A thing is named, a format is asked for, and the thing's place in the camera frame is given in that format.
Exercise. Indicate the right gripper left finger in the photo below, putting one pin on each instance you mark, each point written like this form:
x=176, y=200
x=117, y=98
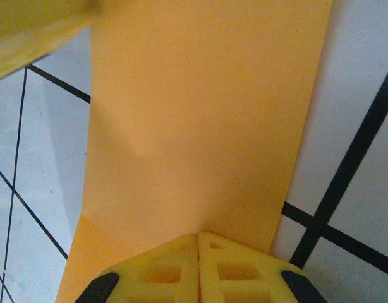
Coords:
x=156, y=277

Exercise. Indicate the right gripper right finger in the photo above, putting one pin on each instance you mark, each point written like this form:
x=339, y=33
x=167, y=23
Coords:
x=244, y=277

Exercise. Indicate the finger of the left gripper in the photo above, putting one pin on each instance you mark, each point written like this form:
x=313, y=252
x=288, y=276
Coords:
x=29, y=28

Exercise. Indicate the yellow cloth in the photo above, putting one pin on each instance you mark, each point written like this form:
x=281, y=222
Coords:
x=197, y=110

